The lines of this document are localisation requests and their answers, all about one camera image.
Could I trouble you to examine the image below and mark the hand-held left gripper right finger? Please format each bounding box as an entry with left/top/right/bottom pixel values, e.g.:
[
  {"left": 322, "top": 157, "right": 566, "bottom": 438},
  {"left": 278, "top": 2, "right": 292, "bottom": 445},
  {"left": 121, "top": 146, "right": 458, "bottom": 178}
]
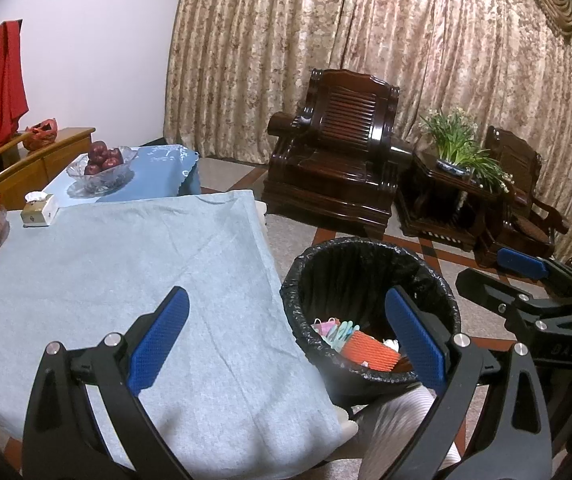
[{"left": 385, "top": 285, "right": 552, "bottom": 480}]

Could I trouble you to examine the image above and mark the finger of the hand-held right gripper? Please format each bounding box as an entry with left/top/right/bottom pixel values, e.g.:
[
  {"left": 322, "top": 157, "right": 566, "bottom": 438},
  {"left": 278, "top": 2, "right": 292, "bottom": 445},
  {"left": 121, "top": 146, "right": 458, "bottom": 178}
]
[
  {"left": 496, "top": 246, "right": 572, "bottom": 291},
  {"left": 454, "top": 267, "right": 572, "bottom": 333}
]

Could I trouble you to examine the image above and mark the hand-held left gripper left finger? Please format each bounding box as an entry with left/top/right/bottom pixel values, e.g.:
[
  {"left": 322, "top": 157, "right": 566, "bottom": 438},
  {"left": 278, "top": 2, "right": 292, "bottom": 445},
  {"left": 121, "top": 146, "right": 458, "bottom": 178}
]
[{"left": 21, "top": 285, "right": 191, "bottom": 480}]

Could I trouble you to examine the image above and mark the orange foam fruit net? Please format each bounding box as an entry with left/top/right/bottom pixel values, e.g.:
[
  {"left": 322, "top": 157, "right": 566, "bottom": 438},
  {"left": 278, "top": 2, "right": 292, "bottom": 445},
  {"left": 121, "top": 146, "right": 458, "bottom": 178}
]
[{"left": 340, "top": 329, "right": 404, "bottom": 375}]

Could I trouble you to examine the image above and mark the green rubber glove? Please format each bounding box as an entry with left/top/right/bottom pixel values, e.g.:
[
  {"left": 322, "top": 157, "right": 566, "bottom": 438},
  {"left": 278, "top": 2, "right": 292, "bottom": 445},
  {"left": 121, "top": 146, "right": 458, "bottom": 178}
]
[{"left": 328, "top": 321, "right": 361, "bottom": 351}]

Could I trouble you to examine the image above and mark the trash bin with black bag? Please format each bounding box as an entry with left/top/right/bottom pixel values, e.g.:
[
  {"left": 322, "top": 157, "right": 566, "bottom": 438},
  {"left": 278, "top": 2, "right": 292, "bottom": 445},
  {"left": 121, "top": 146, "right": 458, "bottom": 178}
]
[{"left": 280, "top": 239, "right": 462, "bottom": 406}]

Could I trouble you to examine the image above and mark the pale face mask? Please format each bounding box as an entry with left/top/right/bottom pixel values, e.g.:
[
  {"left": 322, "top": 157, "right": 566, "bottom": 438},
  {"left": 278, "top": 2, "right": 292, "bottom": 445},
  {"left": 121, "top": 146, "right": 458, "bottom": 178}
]
[{"left": 311, "top": 317, "right": 341, "bottom": 346}]

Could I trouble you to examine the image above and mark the dark wooden armchair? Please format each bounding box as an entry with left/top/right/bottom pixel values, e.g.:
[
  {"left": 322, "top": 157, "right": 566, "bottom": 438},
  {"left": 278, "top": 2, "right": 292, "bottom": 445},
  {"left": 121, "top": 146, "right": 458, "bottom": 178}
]
[
  {"left": 261, "top": 67, "right": 414, "bottom": 241},
  {"left": 476, "top": 125, "right": 571, "bottom": 268}
]

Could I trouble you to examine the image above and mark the person's right leg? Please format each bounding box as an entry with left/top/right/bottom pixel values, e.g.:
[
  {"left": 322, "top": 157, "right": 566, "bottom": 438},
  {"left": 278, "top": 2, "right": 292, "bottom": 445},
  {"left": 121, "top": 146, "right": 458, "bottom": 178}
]
[{"left": 356, "top": 382, "right": 466, "bottom": 480}]

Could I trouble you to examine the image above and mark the dark wooden side table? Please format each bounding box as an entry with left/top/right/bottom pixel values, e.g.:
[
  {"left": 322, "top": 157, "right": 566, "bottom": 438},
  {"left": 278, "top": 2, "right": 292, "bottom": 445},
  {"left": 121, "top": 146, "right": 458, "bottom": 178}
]
[{"left": 396, "top": 152, "right": 514, "bottom": 253}]

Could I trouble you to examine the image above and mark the potted green plant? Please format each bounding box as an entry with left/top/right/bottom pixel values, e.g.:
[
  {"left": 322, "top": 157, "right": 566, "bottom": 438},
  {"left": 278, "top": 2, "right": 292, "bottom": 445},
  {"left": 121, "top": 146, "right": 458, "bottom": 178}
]
[{"left": 418, "top": 106, "right": 514, "bottom": 193}]

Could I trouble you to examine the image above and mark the glass fruit bowl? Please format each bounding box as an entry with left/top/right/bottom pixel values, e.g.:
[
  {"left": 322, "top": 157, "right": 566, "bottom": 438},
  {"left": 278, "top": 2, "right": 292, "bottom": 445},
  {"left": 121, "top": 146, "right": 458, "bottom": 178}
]
[{"left": 66, "top": 146, "right": 139, "bottom": 196}]

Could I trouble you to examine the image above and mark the blue tablecloth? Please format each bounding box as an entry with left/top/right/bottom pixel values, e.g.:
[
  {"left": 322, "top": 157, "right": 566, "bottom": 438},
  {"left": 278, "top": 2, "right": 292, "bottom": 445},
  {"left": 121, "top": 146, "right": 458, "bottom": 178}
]
[{"left": 41, "top": 145, "right": 201, "bottom": 206}]

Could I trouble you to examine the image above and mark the tissue box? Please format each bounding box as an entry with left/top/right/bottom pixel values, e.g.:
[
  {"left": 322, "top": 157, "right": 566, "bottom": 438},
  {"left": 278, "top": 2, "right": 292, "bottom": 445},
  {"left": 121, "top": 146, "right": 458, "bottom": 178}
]
[{"left": 20, "top": 191, "right": 59, "bottom": 228}]

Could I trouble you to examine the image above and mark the pile of red apples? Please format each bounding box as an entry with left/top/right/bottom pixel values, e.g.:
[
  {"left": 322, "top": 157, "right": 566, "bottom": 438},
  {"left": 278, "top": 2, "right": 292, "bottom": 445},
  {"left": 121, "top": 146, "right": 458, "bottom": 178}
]
[{"left": 83, "top": 140, "right": 126, "bottom": 176}]

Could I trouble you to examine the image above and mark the wooden cabinet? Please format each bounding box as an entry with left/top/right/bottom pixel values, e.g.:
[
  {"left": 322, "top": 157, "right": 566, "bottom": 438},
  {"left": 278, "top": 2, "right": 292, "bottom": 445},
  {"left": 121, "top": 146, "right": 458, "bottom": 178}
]
[{"left": 0, "top": 126, "right": 97, "bottom": 211}]

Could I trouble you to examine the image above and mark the red woven basket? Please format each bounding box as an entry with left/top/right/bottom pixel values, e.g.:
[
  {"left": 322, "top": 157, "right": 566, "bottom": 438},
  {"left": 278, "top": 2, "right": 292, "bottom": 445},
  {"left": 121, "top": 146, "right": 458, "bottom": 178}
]
[{"left": 22, "top": 118, "right": 59, "bottom": 152}]

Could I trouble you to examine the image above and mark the beige patterned curtain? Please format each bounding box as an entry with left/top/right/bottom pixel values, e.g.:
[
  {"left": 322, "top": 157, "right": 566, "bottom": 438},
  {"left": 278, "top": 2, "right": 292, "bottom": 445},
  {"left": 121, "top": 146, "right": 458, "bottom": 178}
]
[{"left": 163, "top": 0, "right": 572, "bottom": 241}]

